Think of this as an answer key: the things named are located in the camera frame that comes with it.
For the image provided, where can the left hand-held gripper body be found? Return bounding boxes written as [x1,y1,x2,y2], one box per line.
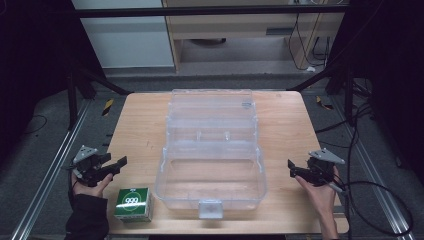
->
[68,145,108,188]

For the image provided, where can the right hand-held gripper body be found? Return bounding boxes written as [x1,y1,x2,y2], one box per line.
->
[297,148,346,188]

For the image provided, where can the person's left hand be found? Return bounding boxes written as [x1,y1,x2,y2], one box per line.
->
[71,172,114,199]

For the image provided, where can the person's right hand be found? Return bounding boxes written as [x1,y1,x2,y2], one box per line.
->
[294,165,341,219]

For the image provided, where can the green and white carton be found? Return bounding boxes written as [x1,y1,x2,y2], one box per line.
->
[113,186,155,224]

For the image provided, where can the yellow black tape strip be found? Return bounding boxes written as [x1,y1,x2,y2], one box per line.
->
[315,95,335,111]
[101,97,115,117]

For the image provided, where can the black metal stand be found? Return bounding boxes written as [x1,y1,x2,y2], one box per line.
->
[286,59,359,128]
[65,59,133,132]

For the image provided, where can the clear plastic storage box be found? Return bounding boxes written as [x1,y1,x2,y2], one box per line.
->
[154,88,268,220]

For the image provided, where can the black curtain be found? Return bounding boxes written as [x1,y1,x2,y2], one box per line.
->
[0,0,107,161]
[324,0,424,188]

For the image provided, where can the white cabinet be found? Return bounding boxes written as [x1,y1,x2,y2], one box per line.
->
[71,0,176,70]

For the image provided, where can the wooden desk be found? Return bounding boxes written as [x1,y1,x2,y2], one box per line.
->
[161,0,350,74]

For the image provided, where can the aluminium floor rail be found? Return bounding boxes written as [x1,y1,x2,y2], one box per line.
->
[331,96,418,240]
[9,99,93,240]

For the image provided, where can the thin black floor cable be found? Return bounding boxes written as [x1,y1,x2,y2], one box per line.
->
[22,114,48,136]

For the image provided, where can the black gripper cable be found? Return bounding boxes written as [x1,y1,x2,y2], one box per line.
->
[328,180,415,238]

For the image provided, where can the black hanging cables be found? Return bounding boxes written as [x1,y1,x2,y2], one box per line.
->
[287,12,331,72]

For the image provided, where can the black metal frame bar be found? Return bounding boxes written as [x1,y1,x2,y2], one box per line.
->
[71,5,349,19]

